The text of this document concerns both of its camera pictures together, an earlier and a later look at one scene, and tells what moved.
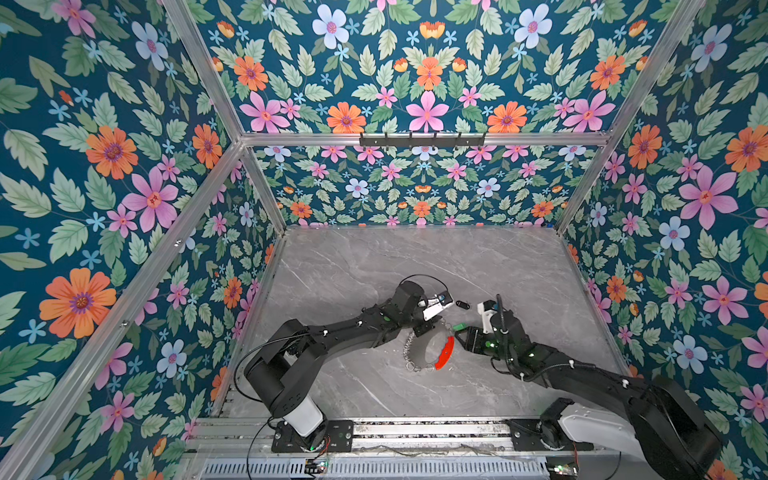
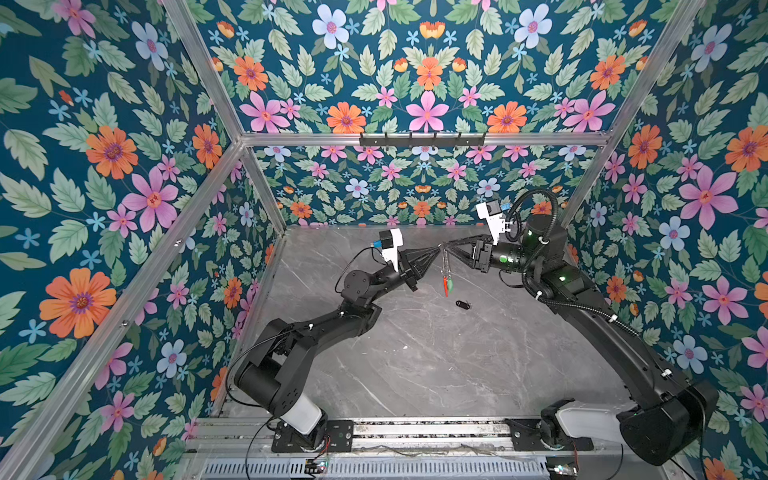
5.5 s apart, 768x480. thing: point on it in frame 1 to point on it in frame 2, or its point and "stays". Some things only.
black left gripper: x=427 y=325 to x=407 y=267
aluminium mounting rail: x=371 y=437 stays
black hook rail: x=422 y=140 stays
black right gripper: x=473 y=337 to x=481 y=246
